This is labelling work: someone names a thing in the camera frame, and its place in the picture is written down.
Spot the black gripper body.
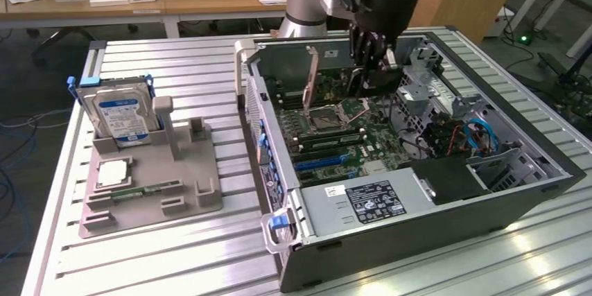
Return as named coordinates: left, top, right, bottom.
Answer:
left=350, top=0, right=422, bottom=40

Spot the upright copper socket plate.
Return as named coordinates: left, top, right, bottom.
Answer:
left=301, top=45, right=321, bottom=109

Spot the metal socket cover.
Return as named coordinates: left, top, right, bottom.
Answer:
left=338, top=96, right=372, bottom=117

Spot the CPU socket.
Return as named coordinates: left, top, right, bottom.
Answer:
left=306, top=103, right=349, bottom=134

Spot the green motherboard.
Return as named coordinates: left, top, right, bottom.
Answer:
left=266, top=67, right=412, bottom=186

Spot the black RAM stick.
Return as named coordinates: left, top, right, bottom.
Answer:
left=297, top=128, right=366, bottom=153

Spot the silver chipset heatsink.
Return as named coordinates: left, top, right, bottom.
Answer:
left=364, top=162, right=394, bottom=175

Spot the blue expansion slot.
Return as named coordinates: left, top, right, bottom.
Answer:
left=293, top=152, right=353, bottom=173

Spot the black plastic shroud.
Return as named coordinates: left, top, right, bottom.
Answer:
left=409, top=156, right=494, bottom=206

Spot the silver power supply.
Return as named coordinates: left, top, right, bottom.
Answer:
left=297, top=166, right=438, bottom=238

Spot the grey metal disk bay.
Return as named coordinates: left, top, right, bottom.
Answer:
left=465, top=146, right=558, bottom=195

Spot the grey parts rack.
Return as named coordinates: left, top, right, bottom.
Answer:
left=77, top=96, right=224, bottom=241

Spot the hard disk blue caddy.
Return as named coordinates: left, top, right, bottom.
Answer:
left=65, top=73, right=157, bottom=148

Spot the open black PC case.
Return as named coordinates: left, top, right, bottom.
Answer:
left=233, top=31, right=588, bottom=293

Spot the green RAM stick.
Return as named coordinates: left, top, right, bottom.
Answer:
left=109, top=180, right=180, bottom=202

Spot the silver CPU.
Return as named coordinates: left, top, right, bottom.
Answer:
left=94, top=159, right=132, bottom=189

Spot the blue wire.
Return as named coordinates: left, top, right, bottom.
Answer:
left=464, top=120, right=501, bottom=155

